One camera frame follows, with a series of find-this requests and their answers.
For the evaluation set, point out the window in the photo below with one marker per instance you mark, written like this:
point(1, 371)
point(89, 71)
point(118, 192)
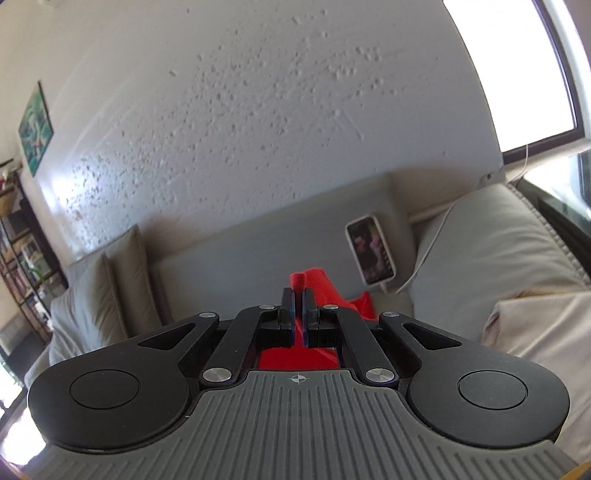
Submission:
point(508, 69)

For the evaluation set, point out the red t-shirt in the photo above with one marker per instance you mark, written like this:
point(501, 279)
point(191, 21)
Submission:
point(323, 279)

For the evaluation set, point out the cream sweatshirt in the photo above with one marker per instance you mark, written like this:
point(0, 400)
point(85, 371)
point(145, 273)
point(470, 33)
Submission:
point(545, 332)

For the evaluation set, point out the beige cushion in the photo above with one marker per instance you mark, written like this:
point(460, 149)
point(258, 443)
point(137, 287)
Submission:
point(115, 300)
point(136, 272)

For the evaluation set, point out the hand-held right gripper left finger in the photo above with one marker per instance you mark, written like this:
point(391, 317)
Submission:
point(291, 325)

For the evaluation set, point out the grey sofa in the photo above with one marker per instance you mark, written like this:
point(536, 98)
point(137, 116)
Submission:
point(254, 249)

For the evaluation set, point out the black metal bookshelf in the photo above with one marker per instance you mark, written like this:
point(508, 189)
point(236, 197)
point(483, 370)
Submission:
point(18, 258)

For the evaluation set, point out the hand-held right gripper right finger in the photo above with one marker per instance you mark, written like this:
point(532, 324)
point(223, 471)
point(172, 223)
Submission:
point(305, 325)

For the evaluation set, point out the smartphone in white case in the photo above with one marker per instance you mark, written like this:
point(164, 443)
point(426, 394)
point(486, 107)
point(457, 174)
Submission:
point(371, 251)

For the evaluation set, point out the large grey pillow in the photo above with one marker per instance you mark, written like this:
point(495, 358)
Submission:
point(485, 249)

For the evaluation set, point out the green wall picture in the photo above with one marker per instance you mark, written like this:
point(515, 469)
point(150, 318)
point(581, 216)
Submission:
point(36, 129)

